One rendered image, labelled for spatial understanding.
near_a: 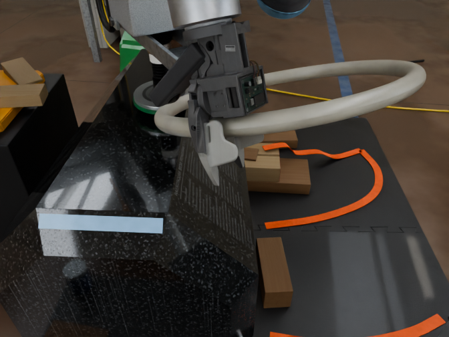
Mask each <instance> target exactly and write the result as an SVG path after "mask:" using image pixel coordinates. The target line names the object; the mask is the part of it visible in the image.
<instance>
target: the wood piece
mask: <svg viewBox="0 0 449 337"><path fill-rule="evenodd" d="M47 96H48V91H47V88H46V85H45V84H22V85H8V86H0V108H17V107H29V106H42V105H43V104H44V102H45V100H46V98H47Z"/></svg>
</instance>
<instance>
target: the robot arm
mask: <svg viewBox="0 0 449 337"><path fill-rule="evenodd" d="M167 2H168V7H169V10H170V16H171V20H172V25H173V28H174V29H184V31H182V35H183V39H184V41H190V40H194V39H197V42H196V43H191V44H190V45H189V46H188V47H187V48H186V50H185V51H184V52H183V54H182V55H181V56H180V57H179V58H178V59H177V61H176V62H175V63H174V65H173V66H172V67H171V68H170V69H169V70H168V72H167V73H166V74H165V75H164V77H163V78H162V79H161V80H160V81H159V82H158V84H157V85H156V86H155V87H154V89H153V90H152V91H151V92H150V93H149V98H150V99H151V101H152V102H153V103H154V105H155V106H156V107H161V106H164V105H167V104H171V103H174V102H176V101H177V100H178V99H179V97H180V96H181V95H182V93H183V92H184V91H185V90H186V89H187V88H188V87H189V86H190V87H189V89H188V93H189V100H188V127H189V131H190V135H191V137H192V141H193V144H194V147H195V150H196V152H197V153H198V155H199V158H200V161H201V163H202V165H203V167H204V169H205V170H206V172H207V174H208V176H209V177H210V179H211V181H212V182H213V184H214V185H216V186H219V185H220V179H219V170H218V167H217V166H219V165H222V164H226V163H228V162H232V161H234V162H235V163H236V164H237V165H238V166H239V168H243V167H244V161H245V153H244V148H246V147H248V146H252V145H254V144H258V143H260V142H262V141H263V140H264V134H260V135H254V136H240V137H229V138H226V139H225V137H224V133H223V127H222V124H221V123H220V122H219V121H218V120H212V118H213V117H219V116H220V117H223V118H236V117H237V116H246V115H247V114H250V113H251V112H253V111H255V110H257V109H259V108H260V107H262V106H264V105H265V104H267V103H269V101H268V97H267V89H266V84H265V76H264V71H263V66H259V65H258V63H257V62H256V61H255V60H249V55H248V51H247V43H246V39H245V33H246V32H250V31H251V27H250V23H249V20H248V21H242V22H236V21H232V19H234V18H237V17H240V16H241V14H242V13H241V6H240V1H239V0H167ZM310 2H311V0H257V3H258V4H259V6H260V8H261V9H262V10H263V11H264V12H265V13H266V14H268V15H270V16H271V17H274V18H277V19H290V18H294V17H296V16H298V15H300V14H301V13H302V12H304V10H305V9H306V8H307V7H308V5H309V4H310ZM251 61H253V62H255V63H256V64H255V65H254V64H253V62H251ZM250 62H251V63H252V66H250ZM209 120H211V121H210V122H209Z"/></svg>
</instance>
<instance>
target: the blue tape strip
mask: <svg viewBox="0 0 449 337"><path fill-rule="evenodd" d="M162 228H163V218H146V217H112V216H95V215H60V214H43V213H40V214H39V227H38V229H70V230H87V231H119V232H137V233H162Z"/></svg>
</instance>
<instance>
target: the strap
mask: <svg viewBox="0 0 449 337"><path fill-rule="evenodd" d="M262 147H263V148H264V150H271V149H274V148H281V147H289V146H288V145H287V144H286V143H284V142H280V143H275V144H268V145H264V146H262ZM289 149H290V150H291V151H292V152H293V153H294V154H296V155H305V154H324V155H326V156H328V157H331V158H336V159H338V158H345V157H349V156H352V155H355V154H359V153H360V154H361V155H362V156H363V157H364V158H365V159H366V160H367V161H368V162H369V163H370V165H371V166H372V168H373V171H374V173H375V184H374V186H373V189H372V190H371V191H370V192H369V194H367V195H366V196H365V197H364V198H362V199H360V200H359V201H357V202H355V203H353V204H350V205H348V206H346V207H342V208H340V209H336V210H334V211H330V212H327V213H323V214H320V215H314V216H311V217H304V218H300V219H290V220H284V221H274V222H268V223H265V226H266V228H267V229H274V228H279V227H289V226H295V225H304V224H309V223H315V222H318V221H324V220H327V219H331V218H334V217H338V216H340V215H344V214H346V213H349V212H352V211H354V210H356V209H359V208H361V207H363V206H365V205H366V204H368V203H370V202H371V201H372V200H374V199H375V198H376V197H377V196H378V194H379V193H380V191H381V189H382V185H383V176H382V171H381V169H380V167H379V166H378V164H377V162H376V161H375V160H374V159H373V158H372V157H371V156H370V155H369V154H368V153H367V152H366V151H365V150H364V149H363V150H360V149H359V148H357V149H354V150H351V151H348V152H344V153H341V154H327V153H325V152H322V151H320V150H317V149H310V150H292V149H291V148H290V147H289ZM445 323H446V322H445V321H444V320H443V319H442V318H441V317H440V316H439V315H438V314H436V315H434V316H432V317H430V318H428V319H427V320H424V321H423V322H421V323H419V324H416V325H415V326H412V327H409V328H406V329H403V330H398V331H395V332H390V333H387V334H380V335H377V336H370V337H419V336H422V335H424V334H426V333H428V332H430V331H432V330H434V329H435V328H437V327H439V326H441V325H443V324H445ZM270 337H300V336H293V335H288V334H280V333H276V332H270Z"/></svg>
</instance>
